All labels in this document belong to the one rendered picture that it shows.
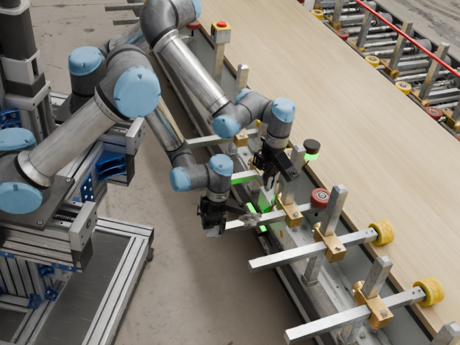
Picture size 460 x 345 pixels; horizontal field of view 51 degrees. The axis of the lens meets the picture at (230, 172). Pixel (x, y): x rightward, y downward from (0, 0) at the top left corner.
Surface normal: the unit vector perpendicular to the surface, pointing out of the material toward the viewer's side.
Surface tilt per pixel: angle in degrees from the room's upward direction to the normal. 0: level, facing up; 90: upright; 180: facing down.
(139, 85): 86
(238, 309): 0
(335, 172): 0
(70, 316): 0
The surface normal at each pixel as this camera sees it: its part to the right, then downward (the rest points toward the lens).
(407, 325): -0.92, 0.18
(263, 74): 0.10, -0.75
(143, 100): 0.44, 0.56
